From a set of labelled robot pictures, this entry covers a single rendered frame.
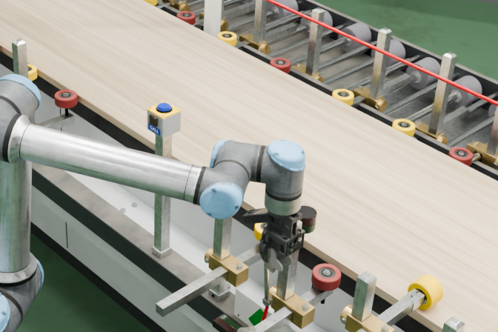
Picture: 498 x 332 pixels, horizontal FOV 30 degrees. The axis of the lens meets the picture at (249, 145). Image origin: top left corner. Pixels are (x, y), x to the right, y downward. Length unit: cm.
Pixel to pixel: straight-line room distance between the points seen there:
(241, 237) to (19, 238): 75
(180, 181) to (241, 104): 127
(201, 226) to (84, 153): 102
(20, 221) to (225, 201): 65
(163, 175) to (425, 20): 450
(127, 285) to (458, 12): 374
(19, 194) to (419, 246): 114
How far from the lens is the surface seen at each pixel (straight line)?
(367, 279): 229
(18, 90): 230
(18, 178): 241
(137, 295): 360
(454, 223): 288
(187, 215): 311
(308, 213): 242
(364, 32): 412
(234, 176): 210
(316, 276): 257
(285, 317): 251
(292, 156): 216
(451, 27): 638
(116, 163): 211
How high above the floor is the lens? 255
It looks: 32 degrees down
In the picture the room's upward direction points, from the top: 4 degrees clockwise
